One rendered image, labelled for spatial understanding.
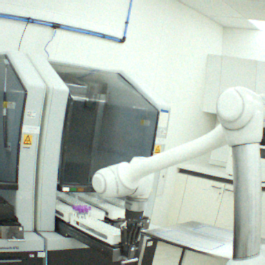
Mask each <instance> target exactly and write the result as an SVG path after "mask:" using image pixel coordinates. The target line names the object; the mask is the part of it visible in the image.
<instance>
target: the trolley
mask: <svg viewBox="0 0 265 265"><path fill-rule="evenodd" d="M147 237H151V238H153V239H156V240H158V241H161V242H165V243H167V244H170V245H173V246H177V247H180V248H182V252H181V258H180V259H179V263H178V265H184V260H185V257H186V254H187V250H189V251H192V252H195V253H199V254H202V255H207V256H210V257H214V258H216V259H221V260H224V261H227V262H228V261H229V260H230V259H231V258H232V257H233V230H228V229H227V230H226V229H223V228H220V227H216V226H213V225H212V226H211V225H207V224H203V223H200V222H196V221H191V222H184V223H180V224H175V225H172V226H165V227H161V228H154V229H150V230H143V231H142V232H141V238H140V241H139V246H138V250H137V259H138V260H137V261H136V262H135V265H141V262H142V259H143V255H144V249H145V245H146V240H147ZM260 241H261V242H260V244H261V245H263V244H265V239H264V238H261V239H260ZM261 245H260V246H261Z"/></svg>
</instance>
